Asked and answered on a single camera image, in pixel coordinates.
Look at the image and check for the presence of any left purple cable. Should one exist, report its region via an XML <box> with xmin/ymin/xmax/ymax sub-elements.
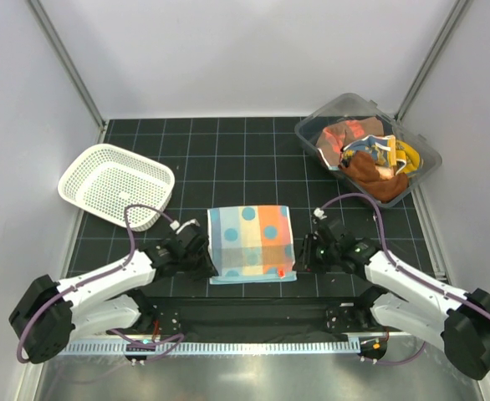
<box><xmin>15</xmin><ymin>203</ymin><xmax>187</xmax><ymax>364</ymax></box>

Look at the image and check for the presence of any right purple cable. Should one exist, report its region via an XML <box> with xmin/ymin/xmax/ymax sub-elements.
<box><xmin>318</xmin><ymin>191</ymin><xmax>490</xmax><ymax>368</ymax></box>

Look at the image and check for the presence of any blue polka dot towel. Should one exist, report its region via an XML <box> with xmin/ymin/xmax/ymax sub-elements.
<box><xmin>207</xmin><ymin>205</ymin><xmax>297</xmax><ymax>286</ymax></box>

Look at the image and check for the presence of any clear plastic storage bin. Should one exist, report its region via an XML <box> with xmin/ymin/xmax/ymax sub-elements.
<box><xmin>295</xmin><ymin>94</ymin><xmax>442</xmax><ymax>208</ymax></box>

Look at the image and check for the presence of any purple cable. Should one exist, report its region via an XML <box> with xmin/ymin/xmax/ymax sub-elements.
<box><xmin>318</xmin><ymin>191</ymin><xmax>490</xmax><ymax>368</ymax></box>
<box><xmin>15</xmin><ymin>203</ymin><xmax>187</xmax><ymax>364</ymax></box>

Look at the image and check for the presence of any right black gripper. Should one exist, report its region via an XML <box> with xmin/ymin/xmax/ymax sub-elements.
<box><xmin>292</xmin><ymin>233</ymin><xmax>339</xmax><ymax>275</ymax></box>

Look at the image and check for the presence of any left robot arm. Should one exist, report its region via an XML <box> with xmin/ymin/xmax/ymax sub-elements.
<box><xmin>8</xmin><ymin>220</ymin><xmax>217</xmax><ymax>364</ymax></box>

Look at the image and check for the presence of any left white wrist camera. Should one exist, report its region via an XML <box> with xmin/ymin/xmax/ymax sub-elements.
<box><xmin>170</xmin><ymin>219</ymin><xmax>200</xmax><ymax>235</ymax></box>

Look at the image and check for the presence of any right aluminium frame post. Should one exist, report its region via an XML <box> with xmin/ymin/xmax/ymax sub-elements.
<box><xmin>396</xmin><ymin>0</ymin><xmax>472</xmax><ymax>122</ymax></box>

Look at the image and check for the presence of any aluminium frame post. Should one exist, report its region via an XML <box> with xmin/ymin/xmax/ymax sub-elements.
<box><xmin>26</xmin><ymin>0</ymin><xmax>105</xmax><ymax>130</ymax></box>
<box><xmin>396</xmin><ymin>0</ymin><xmax>472</xmax><ymax>122</ymax></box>

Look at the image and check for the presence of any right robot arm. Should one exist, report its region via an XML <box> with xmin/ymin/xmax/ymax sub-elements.
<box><xmin>300</xmin><ymin>217</ymin><xmax>490</xmax><ymax>380</ymax></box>

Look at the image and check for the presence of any white slotted cable duct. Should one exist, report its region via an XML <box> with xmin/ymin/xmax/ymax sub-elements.
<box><xmin>59</xmin><ymin>338</ymin><xmax>360</xmax><ymax>357</ymax></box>

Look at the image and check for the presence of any white perforated plastic basket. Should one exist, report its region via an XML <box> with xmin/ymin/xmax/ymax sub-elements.
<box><xmin>58</xmin><ymin>144</ymin><xmax>176</xmax><ymax>231</ymax></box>

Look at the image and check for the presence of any pink brown towel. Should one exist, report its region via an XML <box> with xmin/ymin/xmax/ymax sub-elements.
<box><xmin>315</xmin><ymin>117</ymin><xmax>385</xmax><ymax>169</ymax></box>

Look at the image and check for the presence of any left aluminium frame post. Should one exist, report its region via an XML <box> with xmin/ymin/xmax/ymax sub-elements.
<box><xmin>26</xmin><ymin>0</ymin><xmax>105</xmax><ymax>130</ymax></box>

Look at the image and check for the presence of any yellow blue patterned towel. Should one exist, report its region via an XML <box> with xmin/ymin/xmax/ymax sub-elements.
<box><xmin>342</xmin><ymin>135</ymin><xmax>424</xmax><ymax>177</ymax></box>

